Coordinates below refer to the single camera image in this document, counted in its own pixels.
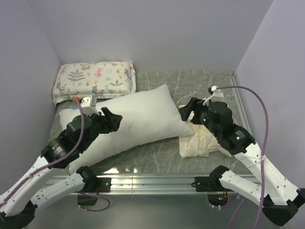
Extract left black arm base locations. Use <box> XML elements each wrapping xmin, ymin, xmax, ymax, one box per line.
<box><xmin>77</xmin><ymin>177</ymin><xmax>112</xmax><ymax>211</ymax></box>

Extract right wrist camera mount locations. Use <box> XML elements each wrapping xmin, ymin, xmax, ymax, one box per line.
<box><xmin>203</xmin><ymin>86</ymin><xmax>224</xmax><ymax>105</ymax></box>

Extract aluminium right side rail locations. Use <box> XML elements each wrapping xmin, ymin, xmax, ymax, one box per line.
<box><xmin>227</xmin><ymin>71</ymin><xmax>252</xmax><ymax>134</ymax></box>

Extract white pillow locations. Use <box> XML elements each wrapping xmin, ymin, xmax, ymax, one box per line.
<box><xmin>69</xmin><ymin>84</ymin><xmax>193</xmax><ymax>174</ymax></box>

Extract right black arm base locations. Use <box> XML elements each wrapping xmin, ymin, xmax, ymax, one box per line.
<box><xmin>191</xmin><ymin>177</ymin><xmax>239</xmax><ymax>209</ymax></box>

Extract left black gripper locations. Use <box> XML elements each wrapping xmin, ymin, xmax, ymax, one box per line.
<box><xmin>81</xmin><ymin>106</ymin><xmax>123</xmax><ymax>151</ymax></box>

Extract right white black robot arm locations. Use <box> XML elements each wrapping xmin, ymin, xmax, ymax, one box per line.
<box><xmin>178</xmin><ymin>97</ymin><xmax>305</xmax><ymax>226</ymax></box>

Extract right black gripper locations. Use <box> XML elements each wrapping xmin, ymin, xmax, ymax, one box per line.
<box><xmin>178</xmin><ymin>97</ymin><xmax>221</xmax><ymax>137</ymax></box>

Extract animal print patterned pillow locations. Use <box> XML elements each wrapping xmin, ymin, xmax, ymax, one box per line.
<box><xmin>52</xmin><ymin>60</ymin><xmax>136</xmax><ymax>105</ymax></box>

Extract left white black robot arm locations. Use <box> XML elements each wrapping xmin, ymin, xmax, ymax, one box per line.
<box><xmin>0</xmin><ymin>107</ymin><xmax>122</xmax><ymax>229</ymax></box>

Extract aluminium front rail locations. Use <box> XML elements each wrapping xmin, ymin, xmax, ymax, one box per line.
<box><xmin>45</xmin><ymin>174</ymin><xmax>263</xmax><ymax>195</ymax></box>

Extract cream pillowcase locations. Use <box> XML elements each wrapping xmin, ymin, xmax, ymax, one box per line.
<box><xmin>179</xmin><ymin>111</ymin><xmax>232</xmax><ymax>158</ymax></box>

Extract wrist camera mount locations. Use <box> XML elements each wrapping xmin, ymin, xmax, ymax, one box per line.
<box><xmin>73</xmin><ymin>94</ymin><xmax>98</xmax><ymax>115</ymax></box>
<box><xmin>203</xmin><ymin>86</ymin><xmax>224</xmax><ymax>105</ymax></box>

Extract aluminium rail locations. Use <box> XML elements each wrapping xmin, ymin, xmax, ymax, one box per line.
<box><xmin>227</xmin><ymin>71</ymin><xmax>252</xmax><ymax>134</ymax></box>
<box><xmin>45</xmin><ymin>174</ymin><xmax>263</xmax><ymax>195</ymax></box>

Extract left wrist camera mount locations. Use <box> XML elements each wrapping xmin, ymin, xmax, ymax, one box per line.
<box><xmin>73</xmin><ymin>94</ymin><xmax>98</xmax><ymax>115</ymax></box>

